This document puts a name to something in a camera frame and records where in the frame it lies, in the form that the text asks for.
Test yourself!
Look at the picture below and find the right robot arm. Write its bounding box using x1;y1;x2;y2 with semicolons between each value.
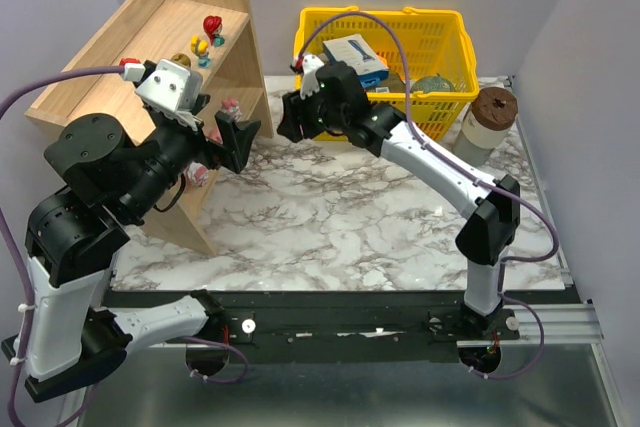
277;54;520;334

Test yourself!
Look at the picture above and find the blue white razor box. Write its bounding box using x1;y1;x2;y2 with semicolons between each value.
323;34;389;88

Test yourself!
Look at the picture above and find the grey cup brown lid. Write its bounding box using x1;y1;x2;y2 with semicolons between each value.
452;86;519;167

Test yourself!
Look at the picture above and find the brown paper package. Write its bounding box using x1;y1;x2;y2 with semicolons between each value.
316;61;405;94

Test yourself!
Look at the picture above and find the green round melon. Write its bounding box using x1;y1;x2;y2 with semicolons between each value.
410;74;456;93

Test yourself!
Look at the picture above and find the red haired mermaid toy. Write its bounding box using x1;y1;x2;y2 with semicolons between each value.
203;15;225;47

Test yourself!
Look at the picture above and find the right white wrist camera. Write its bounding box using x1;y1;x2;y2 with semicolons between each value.
290;53;325;100

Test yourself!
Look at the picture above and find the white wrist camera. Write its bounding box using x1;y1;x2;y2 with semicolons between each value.
120;59;203;131
290;53;325;100

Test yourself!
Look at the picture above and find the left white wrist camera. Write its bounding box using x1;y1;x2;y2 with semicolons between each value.
120;59;203;131

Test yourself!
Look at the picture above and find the small pink cupcake toy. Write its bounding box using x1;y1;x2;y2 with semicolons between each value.
184;162;209;187

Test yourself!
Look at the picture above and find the yellow blue duck toy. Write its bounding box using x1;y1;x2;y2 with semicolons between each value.
190;35;211;68

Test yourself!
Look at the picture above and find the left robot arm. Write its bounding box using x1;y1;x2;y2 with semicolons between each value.
25;113;261;402

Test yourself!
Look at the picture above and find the pink pig toy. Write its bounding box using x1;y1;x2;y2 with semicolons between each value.
221;97;242;121

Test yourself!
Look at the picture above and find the yellow plastic basket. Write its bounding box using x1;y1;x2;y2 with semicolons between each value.
293;6;480;140

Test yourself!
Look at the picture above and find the brown hat duck toy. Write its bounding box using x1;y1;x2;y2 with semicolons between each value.
171;53;191;68

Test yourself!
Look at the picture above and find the wooden shelf unit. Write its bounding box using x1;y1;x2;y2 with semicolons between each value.
24;0;275;256

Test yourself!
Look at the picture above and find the purple cable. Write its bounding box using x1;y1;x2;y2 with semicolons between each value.
297;10;560;381
0;64;126;121

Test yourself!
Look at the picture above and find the black mounting rail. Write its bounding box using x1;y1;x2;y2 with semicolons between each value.
99;288;521;364

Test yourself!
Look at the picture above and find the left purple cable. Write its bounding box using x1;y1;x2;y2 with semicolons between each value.
0;64;126;121

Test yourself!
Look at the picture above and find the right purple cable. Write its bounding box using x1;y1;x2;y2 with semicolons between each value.
297;10;560;381

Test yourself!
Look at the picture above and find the pink flamingo toy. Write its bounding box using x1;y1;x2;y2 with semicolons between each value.
209;129;222;143

